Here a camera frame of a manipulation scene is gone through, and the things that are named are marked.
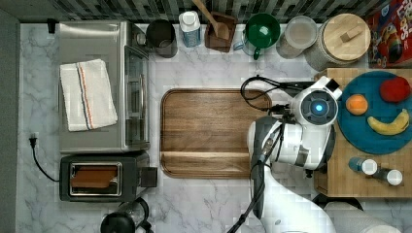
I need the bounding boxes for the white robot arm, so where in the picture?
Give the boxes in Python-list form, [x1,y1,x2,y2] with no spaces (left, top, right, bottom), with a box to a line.
[248,76,400,233]

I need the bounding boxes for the walnut wooden cutting board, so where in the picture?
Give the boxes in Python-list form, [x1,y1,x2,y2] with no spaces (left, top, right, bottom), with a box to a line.
[160,88,272,179]

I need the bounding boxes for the dark wooden utensil holder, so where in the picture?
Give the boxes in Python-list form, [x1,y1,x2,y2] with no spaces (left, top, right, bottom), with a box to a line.
[204,12,239,53]

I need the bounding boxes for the wooden spoon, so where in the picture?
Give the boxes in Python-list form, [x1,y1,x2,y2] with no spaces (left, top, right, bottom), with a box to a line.
[191,0,229,40]

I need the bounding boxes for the dark metal cup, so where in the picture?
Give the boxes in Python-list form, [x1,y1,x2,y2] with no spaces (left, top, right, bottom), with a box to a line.
[146,19,178,58]

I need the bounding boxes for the white blue milk carton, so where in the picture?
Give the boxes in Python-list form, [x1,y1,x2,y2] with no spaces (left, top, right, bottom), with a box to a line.
[179,11,201,48]

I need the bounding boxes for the green mug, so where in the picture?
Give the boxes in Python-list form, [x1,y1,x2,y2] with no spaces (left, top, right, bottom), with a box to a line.
[233,14,281,60]

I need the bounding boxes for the stainless steel toaster oven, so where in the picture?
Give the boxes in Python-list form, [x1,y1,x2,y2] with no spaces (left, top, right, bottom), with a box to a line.
[59,20,150,154]

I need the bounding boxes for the white striped dish towel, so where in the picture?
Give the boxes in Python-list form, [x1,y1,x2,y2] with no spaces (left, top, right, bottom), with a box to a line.
[60,59,118,132]

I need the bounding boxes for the black coffee kettle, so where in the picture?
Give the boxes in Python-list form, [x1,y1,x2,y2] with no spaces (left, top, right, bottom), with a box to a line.
[100,197,154,233]

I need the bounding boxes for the clear lidded glass jar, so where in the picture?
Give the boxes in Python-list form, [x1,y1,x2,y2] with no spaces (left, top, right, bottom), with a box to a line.
[276,16,318,59]

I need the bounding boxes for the black slot toaster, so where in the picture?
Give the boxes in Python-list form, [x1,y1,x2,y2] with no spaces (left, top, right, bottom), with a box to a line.
[59,150,157,202]

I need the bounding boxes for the blue round plate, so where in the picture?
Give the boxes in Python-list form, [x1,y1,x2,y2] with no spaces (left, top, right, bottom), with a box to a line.
[337,71,412,154]

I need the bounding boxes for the orange fruit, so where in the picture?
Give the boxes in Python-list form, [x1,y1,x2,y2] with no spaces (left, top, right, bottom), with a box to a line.
[346,94,368,116]

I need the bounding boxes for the canister with wooden lid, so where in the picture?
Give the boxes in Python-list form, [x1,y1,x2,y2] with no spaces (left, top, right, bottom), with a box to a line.
[304,14,371,71]

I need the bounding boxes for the blue shaker white cap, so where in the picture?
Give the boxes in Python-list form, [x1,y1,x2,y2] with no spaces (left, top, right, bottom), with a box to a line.
[348,157,378,176]

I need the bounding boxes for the red apple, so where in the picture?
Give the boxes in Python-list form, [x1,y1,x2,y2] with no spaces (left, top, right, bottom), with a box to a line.
[379,77,411,103]

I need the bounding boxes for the yellow banana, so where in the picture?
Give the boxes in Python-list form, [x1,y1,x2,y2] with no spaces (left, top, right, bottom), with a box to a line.
[367,109,409,136]

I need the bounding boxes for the dark shaker white cap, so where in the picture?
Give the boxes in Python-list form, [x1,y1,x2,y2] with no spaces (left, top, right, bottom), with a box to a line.
[372,168,403,185]

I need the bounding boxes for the red cereal box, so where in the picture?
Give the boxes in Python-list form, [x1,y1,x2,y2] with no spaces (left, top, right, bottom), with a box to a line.
[367,0,412,69]

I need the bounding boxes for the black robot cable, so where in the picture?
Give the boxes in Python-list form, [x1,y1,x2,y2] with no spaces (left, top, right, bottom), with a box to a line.
[239,75,314,113]

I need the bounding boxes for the black power cord plug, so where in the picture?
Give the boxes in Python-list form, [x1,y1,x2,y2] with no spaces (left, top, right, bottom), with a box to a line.
[28,132,61,183]

